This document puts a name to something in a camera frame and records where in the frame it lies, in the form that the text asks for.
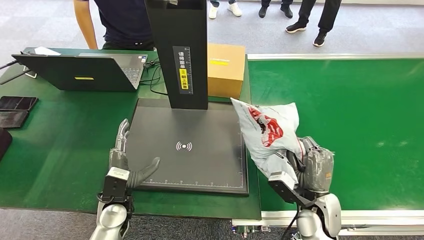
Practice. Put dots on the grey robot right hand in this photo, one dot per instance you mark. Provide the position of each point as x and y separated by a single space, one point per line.
318 169

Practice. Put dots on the green conveyor belt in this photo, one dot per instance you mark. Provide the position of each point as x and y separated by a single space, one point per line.
364 99

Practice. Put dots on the person with black shoes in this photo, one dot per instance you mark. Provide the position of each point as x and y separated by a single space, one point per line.
286 10

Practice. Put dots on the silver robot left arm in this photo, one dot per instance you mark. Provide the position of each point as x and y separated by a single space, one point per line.
111 220

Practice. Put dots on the white paper sheet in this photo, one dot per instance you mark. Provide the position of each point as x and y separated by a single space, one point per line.
46 51

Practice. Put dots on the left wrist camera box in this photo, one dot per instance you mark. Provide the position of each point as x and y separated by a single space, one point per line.
116 187

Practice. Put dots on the green table mat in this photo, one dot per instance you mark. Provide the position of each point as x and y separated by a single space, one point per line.
66 149

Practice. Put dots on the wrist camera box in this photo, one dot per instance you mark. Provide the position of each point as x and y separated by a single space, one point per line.
285 185
116 187

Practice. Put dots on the black scanner column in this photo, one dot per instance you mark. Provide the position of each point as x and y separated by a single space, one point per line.
179 33

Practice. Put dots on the white red-printed plastic mailer package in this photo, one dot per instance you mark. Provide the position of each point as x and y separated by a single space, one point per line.
265 139

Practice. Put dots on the aluminium conveyor frame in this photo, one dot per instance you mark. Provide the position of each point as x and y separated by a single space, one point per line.
381 218

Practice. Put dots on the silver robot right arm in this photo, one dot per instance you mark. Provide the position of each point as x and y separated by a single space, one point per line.
321 218

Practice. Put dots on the black scanner base platform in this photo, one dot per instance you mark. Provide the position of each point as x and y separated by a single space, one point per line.
198 165

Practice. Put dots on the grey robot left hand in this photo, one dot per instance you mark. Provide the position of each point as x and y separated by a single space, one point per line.
118 159

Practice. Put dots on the black laptop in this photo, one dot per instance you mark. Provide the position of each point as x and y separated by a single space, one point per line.
82 73

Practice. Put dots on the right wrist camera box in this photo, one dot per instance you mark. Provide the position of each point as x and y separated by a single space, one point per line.
285 185

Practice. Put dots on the brown cardboard delivery box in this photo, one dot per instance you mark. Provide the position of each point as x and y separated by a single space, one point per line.
225 76

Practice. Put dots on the person with black sneakers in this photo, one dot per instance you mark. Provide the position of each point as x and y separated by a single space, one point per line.
328 16

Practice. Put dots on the person with white shoes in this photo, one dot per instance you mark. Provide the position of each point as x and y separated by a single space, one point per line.
234 8

